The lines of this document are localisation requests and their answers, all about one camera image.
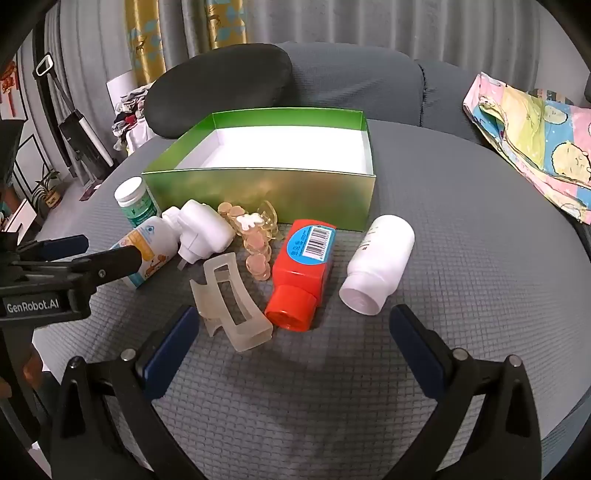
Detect white plug adapter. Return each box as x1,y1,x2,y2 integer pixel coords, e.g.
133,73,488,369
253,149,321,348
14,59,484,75
177,199,236,265

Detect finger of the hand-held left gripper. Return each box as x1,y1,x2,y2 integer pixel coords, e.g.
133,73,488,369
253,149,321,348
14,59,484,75
11,244,143,296
17,234,90,261

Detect grey sofa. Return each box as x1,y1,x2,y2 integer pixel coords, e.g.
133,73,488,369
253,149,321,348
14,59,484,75
28,41,591,480

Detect pink bear-shaped stickers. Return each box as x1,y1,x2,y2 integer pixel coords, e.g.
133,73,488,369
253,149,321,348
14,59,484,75
218,200,280,281

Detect yellow patterned curtain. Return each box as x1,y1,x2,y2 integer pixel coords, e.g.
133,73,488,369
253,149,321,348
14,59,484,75
124,0,167,88
205,0,247,52

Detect printed pastel blanket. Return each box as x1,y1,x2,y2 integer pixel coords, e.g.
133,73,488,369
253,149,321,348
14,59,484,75
463,71,591,224

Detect grey curtain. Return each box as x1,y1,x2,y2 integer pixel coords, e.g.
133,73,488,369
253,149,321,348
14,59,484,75
245,0,543,77
58,0,139,158

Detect white bottle blue label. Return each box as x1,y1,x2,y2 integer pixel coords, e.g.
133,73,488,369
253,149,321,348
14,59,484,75
338,215,415,316

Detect black stick vacuum cleaner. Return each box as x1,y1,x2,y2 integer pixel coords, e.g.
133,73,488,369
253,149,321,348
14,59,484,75
34,53,116,181

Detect translucent hair claw clip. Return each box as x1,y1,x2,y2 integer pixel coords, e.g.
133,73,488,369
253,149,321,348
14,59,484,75
189,251,274,353

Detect white board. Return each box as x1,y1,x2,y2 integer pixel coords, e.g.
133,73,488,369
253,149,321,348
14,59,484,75
107,71,139,108

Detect white box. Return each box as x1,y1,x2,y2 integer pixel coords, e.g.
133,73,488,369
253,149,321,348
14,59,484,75
2,198,38,245

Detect white bottle green label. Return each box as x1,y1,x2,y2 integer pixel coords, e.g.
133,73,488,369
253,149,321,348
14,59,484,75
114,176,162,229

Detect white bottle orange label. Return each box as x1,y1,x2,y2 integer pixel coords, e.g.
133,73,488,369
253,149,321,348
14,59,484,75
110,206,185,291

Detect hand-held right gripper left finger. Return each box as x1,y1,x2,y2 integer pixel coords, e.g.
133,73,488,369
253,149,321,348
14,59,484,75
51,305,206,480

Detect red plastic bottle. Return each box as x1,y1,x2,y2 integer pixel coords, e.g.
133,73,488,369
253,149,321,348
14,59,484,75
264,219,338,332

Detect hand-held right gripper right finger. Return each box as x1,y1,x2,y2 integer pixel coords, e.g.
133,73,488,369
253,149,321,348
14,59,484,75
389,304,542,480

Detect dark grey cushion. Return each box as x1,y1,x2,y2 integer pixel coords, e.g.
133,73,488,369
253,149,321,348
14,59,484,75
143,43,294,139

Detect person's left hand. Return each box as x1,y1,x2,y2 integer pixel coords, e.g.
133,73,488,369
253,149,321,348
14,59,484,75
0,344,44,402

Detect pile of clothes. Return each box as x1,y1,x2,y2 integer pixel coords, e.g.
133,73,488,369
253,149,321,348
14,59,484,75
112,85,155,153

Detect red wall ornament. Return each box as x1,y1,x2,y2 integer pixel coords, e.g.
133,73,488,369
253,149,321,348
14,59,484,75
0,62,19,116

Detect potted plant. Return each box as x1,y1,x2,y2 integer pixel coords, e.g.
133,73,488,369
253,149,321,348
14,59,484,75
30,168,63,210

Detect green cardboard box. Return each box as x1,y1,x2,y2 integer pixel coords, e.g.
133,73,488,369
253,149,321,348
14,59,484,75
141,107,376,232

